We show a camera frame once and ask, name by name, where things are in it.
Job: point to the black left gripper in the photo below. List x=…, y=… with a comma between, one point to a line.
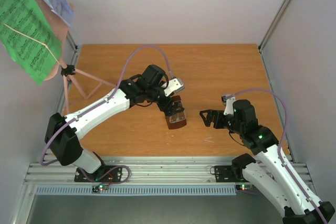
x=164, y=107

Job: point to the clear plastic metronome cover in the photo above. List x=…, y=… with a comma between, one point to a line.
x=177, y=118

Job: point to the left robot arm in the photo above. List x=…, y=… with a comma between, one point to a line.
x=64, y=132

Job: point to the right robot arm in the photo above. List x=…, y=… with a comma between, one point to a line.
x=268, y=169

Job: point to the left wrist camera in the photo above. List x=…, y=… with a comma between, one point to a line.
x=173, y=86

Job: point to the black mounting plate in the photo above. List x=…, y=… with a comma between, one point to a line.
x=113, y=174
x=224, y=174

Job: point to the brown wooden metronome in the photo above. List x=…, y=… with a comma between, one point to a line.
x=176, y=101

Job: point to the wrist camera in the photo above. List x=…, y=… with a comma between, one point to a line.
x=173, y=86
x=228, y=101

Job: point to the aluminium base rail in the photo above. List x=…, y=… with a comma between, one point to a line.
x=150, y=170

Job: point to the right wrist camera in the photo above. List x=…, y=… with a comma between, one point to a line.
x=228, y=101

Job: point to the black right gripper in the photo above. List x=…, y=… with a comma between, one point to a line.
x=215, y=118

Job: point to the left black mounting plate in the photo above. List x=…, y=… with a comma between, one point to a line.
x=113, y=174

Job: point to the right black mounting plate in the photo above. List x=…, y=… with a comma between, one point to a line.
x=224, y=174

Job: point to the grey slotted cable duct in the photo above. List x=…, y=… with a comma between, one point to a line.
x=138, y=190

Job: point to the green sheet music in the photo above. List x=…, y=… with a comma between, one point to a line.
x=28, y=38

